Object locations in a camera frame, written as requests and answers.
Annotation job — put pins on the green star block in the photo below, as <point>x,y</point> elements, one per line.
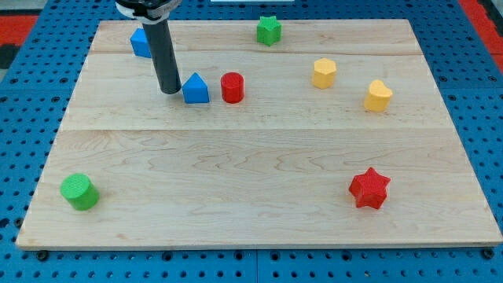
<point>268,30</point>

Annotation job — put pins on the yellow heart block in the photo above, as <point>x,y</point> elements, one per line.
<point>378,96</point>

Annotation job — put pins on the yellow hexagon block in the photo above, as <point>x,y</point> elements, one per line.
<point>324,73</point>

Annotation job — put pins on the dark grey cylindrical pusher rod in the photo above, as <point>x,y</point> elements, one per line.
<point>162,53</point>

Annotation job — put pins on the light wooden board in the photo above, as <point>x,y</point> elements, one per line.
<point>272,171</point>

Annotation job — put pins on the red star block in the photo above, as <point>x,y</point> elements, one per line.
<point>369,189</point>

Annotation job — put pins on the green cylinder block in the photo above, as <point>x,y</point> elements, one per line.
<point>78,190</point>

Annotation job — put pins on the blue cube block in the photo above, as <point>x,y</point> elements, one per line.
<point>140,44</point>

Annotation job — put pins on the blue triangle block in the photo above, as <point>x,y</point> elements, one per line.
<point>195,90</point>

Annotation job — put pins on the red cylinder block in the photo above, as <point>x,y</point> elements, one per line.
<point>232,86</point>

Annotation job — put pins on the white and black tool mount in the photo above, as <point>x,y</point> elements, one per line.
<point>147,11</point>

